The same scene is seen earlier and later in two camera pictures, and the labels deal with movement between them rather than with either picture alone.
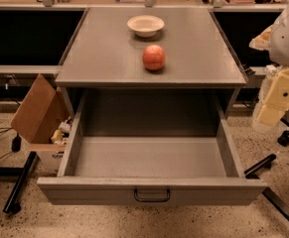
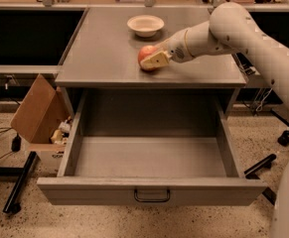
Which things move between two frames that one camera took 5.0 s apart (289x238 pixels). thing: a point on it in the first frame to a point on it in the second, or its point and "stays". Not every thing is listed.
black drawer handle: [153, 199] stays
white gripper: [288, 40] to [176, 49]
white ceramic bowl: [145, 26] stays
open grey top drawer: [151, 148] stays
